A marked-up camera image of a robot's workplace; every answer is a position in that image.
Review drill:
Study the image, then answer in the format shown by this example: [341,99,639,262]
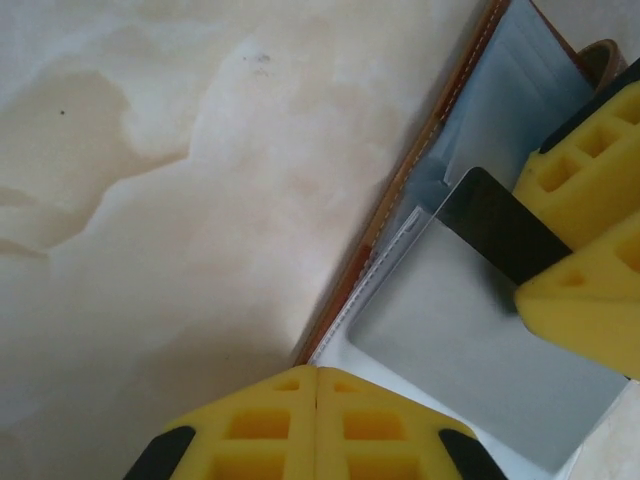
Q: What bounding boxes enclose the black credit card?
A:
[433,166,575,292]

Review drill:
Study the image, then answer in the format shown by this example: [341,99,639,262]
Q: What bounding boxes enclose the brown leather card holder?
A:
[292,0,640,475]

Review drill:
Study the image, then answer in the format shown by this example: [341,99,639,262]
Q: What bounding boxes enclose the grey credit card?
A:
[348,216,630,474]

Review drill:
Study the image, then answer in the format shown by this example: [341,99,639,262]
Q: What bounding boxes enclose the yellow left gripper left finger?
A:
[128,364,320,480]

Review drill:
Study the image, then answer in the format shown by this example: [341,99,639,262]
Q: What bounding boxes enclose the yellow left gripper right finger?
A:
[315,367,506,480]

